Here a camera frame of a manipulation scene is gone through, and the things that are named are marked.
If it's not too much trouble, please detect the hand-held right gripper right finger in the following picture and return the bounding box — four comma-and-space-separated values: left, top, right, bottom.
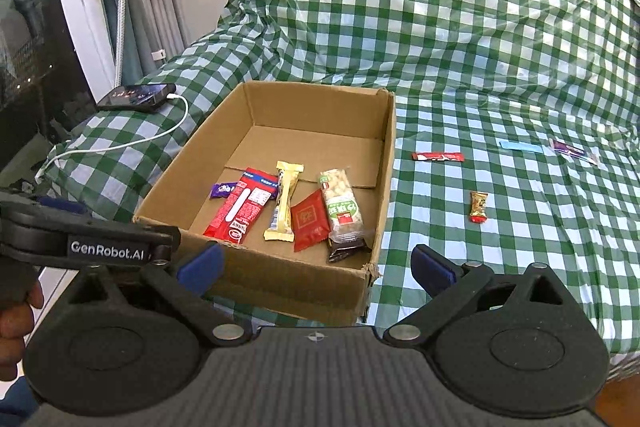
382, 244, 583, 348

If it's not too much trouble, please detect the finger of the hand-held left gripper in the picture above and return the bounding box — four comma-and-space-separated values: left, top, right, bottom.
35, 198, 88, 219

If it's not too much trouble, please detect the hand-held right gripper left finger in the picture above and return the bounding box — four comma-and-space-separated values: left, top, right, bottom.
55, 243, 253, 348

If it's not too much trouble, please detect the long red snack packet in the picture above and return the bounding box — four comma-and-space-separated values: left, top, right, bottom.
202, 167, 279, 244

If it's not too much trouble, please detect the clear peanut bar packet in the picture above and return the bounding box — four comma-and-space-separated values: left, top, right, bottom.
319, 167, 371, 248

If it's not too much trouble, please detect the square red snack packet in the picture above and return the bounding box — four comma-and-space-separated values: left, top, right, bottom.
290, 188, 332, 253

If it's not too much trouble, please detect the cardboard box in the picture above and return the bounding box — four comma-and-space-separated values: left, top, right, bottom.
132, 82, 397, 327

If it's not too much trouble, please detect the person's left hand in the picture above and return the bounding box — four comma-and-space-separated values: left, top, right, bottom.
0, 282, 45, 370

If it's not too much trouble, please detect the small gold red candy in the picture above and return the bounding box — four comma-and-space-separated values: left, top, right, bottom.
468, 191, 489, 224

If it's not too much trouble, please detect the dark brown snack bar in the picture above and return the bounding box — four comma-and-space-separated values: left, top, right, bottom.
327, 237, 376, 264

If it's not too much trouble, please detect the yellow snack bar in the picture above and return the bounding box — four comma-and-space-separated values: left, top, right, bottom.
263, 161, 305, 243

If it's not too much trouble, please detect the slim red snack packet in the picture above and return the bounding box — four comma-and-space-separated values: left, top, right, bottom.
411, 151, 466, 162

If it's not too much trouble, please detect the black smartphone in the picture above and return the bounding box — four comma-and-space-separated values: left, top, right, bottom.
96, 83, 177, 114

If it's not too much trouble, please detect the light blue snack packet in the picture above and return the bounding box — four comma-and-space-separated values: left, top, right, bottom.
498, 140, 543, 154

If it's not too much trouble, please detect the dark glass cabinet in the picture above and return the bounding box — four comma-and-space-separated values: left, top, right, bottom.
0, 0, 96, 170

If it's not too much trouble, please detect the person's blue clothing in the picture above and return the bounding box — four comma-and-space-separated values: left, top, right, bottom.
0, 377, 35, 418

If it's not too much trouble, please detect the purple snack packet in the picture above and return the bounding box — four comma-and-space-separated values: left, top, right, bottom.
548, 138, 600, 166

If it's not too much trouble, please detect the green checked blanket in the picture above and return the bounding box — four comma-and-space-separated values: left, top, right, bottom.
40, 0, 640, 368

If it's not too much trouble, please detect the white charging cable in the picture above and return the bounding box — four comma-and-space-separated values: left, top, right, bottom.
37, 94, 190, 180

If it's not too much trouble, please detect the braided steamer hose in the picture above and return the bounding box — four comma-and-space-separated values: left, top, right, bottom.
112, 0, 129, 88

